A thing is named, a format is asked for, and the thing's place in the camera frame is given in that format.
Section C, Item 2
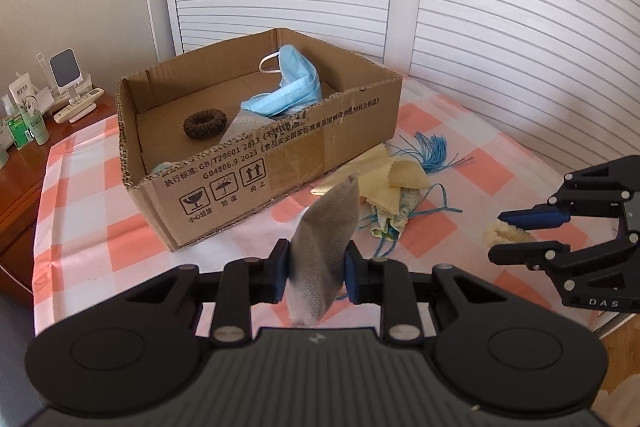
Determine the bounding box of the cardboard box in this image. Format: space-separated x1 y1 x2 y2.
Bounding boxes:
116 27 404 253

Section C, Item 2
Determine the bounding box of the pale green bottle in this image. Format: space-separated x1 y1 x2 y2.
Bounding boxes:
27 104 51 146

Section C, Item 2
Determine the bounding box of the brown scrunchie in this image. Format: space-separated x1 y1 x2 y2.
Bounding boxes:
183 109 228 140

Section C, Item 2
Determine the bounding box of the white tube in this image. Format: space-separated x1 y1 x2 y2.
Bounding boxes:
7 79 31 108

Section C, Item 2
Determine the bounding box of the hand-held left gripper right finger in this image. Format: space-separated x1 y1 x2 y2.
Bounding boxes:
344 241 521 345

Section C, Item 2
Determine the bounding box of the pink checkered tablecloth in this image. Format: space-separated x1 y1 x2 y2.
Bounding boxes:
32 74 626 343

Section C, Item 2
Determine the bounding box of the yellow cloth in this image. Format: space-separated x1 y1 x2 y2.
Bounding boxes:
310 144 431 214

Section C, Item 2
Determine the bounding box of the floral fabric pouch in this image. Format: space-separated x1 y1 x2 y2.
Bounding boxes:
370 187 426 241

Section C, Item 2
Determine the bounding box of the wooden nightstand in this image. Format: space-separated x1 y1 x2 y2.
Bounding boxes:
0 89 118 308

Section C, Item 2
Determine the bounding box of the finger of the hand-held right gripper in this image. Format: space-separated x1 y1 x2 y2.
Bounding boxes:
499 157 640 230
487 232 640 280

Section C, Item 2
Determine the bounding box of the phone on white stand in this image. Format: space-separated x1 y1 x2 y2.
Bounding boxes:
50 48 89 98

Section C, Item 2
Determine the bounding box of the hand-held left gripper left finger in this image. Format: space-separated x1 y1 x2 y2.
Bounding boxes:
120 239 293 345

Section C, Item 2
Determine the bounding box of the white remote control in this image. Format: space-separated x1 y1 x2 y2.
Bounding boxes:
52 89 106 124

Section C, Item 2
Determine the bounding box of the blue tassel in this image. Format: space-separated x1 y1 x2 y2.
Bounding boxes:
387 132 473 174

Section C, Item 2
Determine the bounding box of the cream scrunchie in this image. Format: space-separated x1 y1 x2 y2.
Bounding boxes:
484 218 537 249

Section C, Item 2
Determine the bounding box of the blue face mask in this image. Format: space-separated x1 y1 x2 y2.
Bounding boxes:
241 44 322 118

